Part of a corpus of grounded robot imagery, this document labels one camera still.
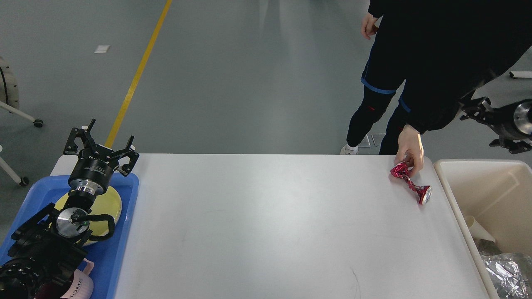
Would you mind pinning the white bar on floor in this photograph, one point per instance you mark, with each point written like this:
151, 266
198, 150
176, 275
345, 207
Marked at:
520, 74

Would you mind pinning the right floor outlet plate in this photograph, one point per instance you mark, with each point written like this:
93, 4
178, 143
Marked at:
377, 139

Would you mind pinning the beige plastic bin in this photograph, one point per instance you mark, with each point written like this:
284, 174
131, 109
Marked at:
498, 194

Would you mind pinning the person's left hand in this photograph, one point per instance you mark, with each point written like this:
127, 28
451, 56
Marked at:
410, 149

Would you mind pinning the pink mug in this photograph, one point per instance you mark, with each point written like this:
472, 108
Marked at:
79, 286

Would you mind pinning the crushed red can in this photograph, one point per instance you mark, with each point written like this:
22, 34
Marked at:
401, 171

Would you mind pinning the left background chair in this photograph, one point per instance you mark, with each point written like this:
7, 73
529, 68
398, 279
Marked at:
9, 100

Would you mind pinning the yellow plastic plate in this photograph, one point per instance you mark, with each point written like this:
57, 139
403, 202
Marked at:
108, 203

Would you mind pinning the white paper cup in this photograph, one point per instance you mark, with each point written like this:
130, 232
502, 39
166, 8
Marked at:
477, 231

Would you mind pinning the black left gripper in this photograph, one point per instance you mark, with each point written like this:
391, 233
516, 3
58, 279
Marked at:
96, 163

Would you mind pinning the person in black clothes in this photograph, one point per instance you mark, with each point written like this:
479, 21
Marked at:
441, 52

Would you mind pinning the floor outlet plate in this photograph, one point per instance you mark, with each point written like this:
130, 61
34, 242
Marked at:
377, 139
365, 142

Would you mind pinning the left floor outlet plate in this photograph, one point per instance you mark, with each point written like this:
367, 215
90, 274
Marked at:
365, 142

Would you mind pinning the person's right hand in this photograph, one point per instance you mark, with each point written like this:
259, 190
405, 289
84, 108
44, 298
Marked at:
369, 26

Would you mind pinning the blue plastic tray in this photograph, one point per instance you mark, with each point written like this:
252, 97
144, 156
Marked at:
106, 255

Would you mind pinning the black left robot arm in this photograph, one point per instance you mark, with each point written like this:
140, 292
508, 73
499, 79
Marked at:
49, 246

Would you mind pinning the aluminium foil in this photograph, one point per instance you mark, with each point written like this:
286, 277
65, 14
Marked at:
511, 273

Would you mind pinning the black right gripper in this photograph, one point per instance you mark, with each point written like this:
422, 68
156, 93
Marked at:
511, 122

